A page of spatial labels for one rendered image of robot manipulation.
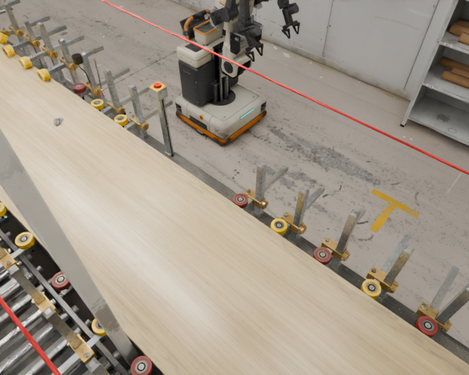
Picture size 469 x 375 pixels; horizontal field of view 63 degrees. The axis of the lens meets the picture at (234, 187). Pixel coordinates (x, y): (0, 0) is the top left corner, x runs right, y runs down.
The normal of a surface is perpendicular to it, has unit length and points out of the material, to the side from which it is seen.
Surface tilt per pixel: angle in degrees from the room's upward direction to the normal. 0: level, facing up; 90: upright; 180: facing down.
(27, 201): 90
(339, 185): 0
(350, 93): 0
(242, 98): 0
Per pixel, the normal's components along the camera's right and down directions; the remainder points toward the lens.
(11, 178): 0.75, 0.50
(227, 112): 0.00, -0.65
